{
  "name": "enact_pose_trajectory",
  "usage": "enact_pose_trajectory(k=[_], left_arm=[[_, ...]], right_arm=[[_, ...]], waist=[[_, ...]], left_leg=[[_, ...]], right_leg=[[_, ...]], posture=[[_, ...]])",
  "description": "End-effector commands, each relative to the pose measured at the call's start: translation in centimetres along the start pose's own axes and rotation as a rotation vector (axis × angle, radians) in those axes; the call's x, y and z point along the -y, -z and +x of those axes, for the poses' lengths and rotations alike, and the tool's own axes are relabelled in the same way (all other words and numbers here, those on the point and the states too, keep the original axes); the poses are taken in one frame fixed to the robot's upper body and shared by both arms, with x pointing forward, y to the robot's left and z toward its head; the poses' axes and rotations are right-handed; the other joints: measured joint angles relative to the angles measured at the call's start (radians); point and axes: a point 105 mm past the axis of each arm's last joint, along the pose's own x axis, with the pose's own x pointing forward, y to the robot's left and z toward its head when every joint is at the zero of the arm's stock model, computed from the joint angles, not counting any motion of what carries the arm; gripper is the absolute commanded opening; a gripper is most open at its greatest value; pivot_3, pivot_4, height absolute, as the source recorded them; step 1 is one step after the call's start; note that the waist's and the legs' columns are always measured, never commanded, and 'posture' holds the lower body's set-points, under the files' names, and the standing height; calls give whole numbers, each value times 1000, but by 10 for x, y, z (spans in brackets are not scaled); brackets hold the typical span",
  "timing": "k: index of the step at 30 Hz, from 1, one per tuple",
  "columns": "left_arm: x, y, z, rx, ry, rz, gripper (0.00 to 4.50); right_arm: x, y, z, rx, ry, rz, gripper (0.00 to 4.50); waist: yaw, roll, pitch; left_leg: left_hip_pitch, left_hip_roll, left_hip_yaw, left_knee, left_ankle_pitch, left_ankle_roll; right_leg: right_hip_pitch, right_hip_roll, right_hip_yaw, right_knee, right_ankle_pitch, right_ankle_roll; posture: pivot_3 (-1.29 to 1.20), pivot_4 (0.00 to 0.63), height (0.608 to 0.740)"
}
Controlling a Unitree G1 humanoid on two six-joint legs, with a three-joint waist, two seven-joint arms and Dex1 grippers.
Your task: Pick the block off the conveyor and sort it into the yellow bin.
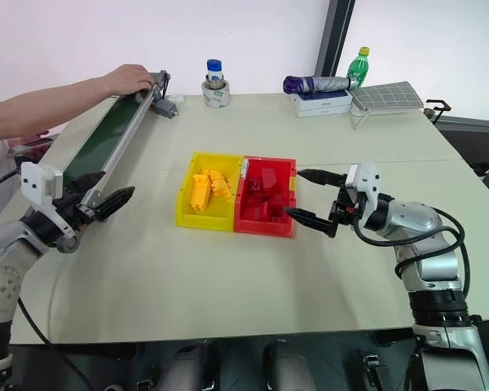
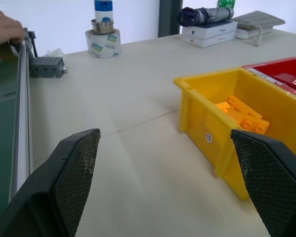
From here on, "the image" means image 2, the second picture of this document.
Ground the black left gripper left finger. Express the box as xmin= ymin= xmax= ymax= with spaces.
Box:
xmin=0 ymin=128 xmax=102 ymax=237

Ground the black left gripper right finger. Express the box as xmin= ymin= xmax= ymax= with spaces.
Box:
xmin=230 ymin=128 xmax=296 ymax=237

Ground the green conveyor belt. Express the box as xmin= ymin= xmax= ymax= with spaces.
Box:
xmin=0 ymin=27 xmax=37 ymax=205

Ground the grey metal block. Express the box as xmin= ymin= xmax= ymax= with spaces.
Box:
xmin=29 ymin=56 xmax=68 ymax=79

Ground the person's bare hand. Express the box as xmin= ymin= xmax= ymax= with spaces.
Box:
xmin=0 ymin=7 xmax=25 ymax=49

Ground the orange toy brick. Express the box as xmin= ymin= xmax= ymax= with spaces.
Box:
xmin=239 ymin=118 xmax=270 ymax=135
xmin=215 ymin=102 xmax=237 ymax=115
xmin=226 ymin=95 xmax=263 ymax=119

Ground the yellow plastic bin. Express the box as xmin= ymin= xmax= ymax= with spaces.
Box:
xmin=173 ymin=67 xmax=296 ymax=200

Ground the red plastic bin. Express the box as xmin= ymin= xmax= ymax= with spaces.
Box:
xmin=241 ymin=57 xmax=296 ymax=101

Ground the crumpled white tissue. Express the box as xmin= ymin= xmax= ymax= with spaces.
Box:
xmin=42 ymin=48 xmax=65 ymax=59

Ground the white tape roll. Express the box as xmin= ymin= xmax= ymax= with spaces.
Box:
xmin=85 ymin=29 xmax=122 ymax=59

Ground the white product box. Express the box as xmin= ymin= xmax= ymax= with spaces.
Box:
xmin=182 ymin=20 xmax=238 ymax=40
xmin=182 ymin=31 xmax=237 ymax=48

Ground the grey keyboard on stand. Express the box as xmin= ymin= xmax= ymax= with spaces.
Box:
xmin=233 ymin=10 xmax=286 ymax=47

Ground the white blue bottle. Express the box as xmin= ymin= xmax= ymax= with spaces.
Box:
xmin=94 ymin=0 xmax=114 ymax=23

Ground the folded dark umbrella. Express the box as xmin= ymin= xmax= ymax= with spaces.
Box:
xmin=179 ymin=6 xmax=235 ymax=26

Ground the green bottle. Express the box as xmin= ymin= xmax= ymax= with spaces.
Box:
xmin=217 ymin=0 xmax=236 ymax=10

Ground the dark grey pillar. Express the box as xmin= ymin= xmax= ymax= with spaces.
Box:
xmin=158 ymin=0 xmax=183 ymax=38

